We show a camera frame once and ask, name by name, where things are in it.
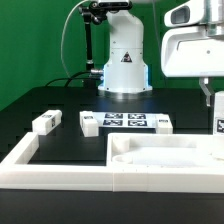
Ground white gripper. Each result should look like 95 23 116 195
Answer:
161 26 224 107

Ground black cables on table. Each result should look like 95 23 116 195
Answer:
45 70 101 88

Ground white cable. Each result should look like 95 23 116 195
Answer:
60 0 88 78

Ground AprilTag marker sheet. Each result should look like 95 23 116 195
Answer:
93 111 168 128

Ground white U-shaped obstacle fence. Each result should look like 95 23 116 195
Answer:
0 132 224 193

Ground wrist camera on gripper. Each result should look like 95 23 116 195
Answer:
164 0 206 27

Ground white desk tabletop panel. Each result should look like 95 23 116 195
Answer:
106 133 224 168

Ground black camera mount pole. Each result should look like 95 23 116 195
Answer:
79 1 107 88

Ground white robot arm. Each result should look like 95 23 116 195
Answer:
90 0 224 103

